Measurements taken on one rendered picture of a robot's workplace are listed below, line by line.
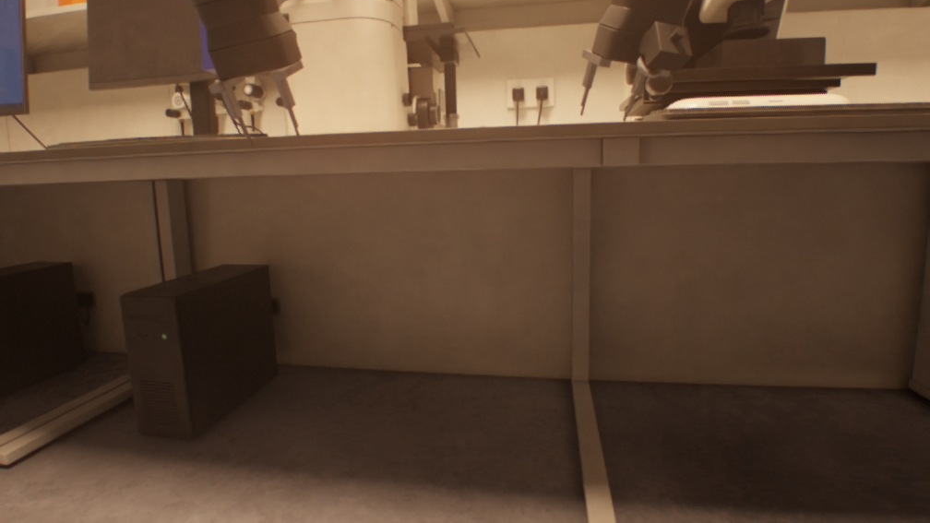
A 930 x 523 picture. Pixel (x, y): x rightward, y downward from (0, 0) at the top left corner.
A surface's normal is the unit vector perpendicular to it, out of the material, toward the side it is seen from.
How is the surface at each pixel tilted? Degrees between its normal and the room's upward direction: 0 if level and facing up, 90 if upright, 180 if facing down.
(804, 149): 90
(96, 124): 90
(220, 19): 122
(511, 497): 0
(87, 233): 90
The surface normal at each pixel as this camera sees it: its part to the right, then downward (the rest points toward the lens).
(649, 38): -0.98, -0.07
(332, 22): -0.17, 0.13
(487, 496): -0.03, -0.99
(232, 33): -0.08, 0.47
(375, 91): 0.47, 0.10
